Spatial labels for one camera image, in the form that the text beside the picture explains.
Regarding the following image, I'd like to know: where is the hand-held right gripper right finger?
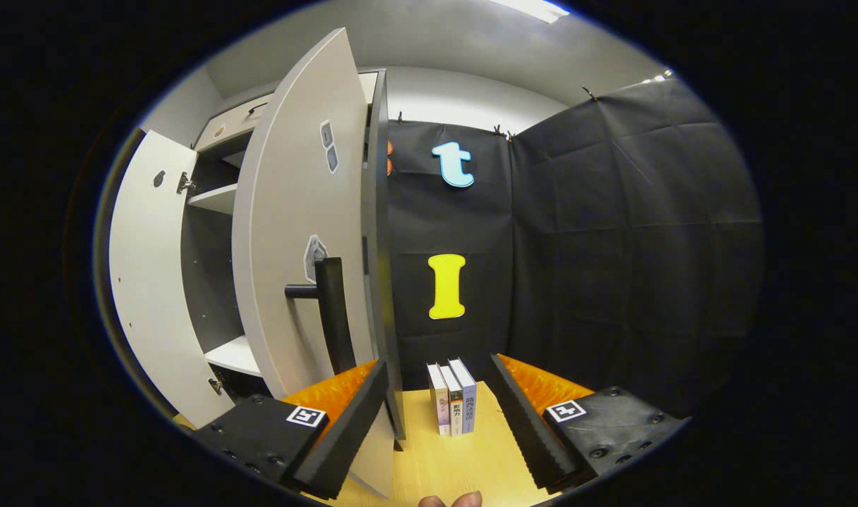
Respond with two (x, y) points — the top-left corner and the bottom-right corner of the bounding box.
(489, 353), (687, 494)

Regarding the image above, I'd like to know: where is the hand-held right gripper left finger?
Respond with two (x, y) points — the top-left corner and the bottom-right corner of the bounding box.
(193, 359), (390, 501)

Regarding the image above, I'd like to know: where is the grey cabinet door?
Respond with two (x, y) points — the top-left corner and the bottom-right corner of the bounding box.
(108, 129), (236, 429)
(232, 28), (396, 499)

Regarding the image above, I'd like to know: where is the grey cabinet body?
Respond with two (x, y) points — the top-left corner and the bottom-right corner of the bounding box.
(179, 68), (406, 451)

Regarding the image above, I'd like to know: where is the pale blue book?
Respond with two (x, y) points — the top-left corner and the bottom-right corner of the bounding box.
(448, 358), (478, 434)

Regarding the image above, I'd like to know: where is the grey book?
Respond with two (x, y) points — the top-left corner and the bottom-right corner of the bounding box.
(437, 364), (465, 437)

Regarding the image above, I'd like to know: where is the white pink book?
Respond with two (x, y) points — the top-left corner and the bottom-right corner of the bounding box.
(427, 363), (451, 436)

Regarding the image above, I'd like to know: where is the black backdrop cloth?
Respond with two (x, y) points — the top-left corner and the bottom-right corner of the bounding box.
(387, 77), (764, 416)

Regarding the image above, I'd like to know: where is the long ceiling light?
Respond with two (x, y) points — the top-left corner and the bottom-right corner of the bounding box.
(489, 0), (571, 25)

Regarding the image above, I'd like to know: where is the black door handle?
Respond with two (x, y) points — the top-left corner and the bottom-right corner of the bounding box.
(285, 257), (358, 375)

